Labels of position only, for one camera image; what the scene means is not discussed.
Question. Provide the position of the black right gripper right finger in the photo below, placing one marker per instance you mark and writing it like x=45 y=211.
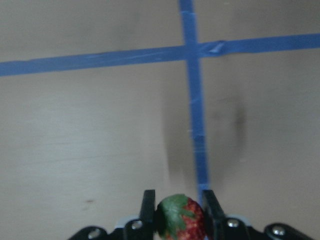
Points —
x=218 y=225

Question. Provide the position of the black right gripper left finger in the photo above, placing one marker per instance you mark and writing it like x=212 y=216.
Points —
x=142 y=227

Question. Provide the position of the red strawberry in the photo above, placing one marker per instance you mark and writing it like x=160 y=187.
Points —
x=179 y=217

